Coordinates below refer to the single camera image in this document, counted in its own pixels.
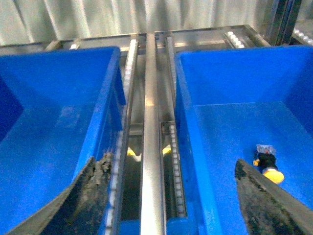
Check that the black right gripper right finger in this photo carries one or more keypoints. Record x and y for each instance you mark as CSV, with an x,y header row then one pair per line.
x,y
266,208

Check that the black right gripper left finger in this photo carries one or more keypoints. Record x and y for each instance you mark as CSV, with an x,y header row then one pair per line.
x,y
77,210

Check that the yellow mushroom push button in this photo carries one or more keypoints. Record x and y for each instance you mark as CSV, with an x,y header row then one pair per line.
x,y
265,160

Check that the white roller track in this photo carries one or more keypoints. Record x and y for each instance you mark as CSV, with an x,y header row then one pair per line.
x,y
115,197

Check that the blue source bin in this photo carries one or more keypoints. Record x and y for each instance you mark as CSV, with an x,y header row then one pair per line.
x,y
57,109

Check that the blue target bin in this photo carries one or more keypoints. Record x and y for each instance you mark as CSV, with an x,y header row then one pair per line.
x,y
228,102

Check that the metal divider rail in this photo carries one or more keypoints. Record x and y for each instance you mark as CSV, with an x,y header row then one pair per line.
x,y
153,208

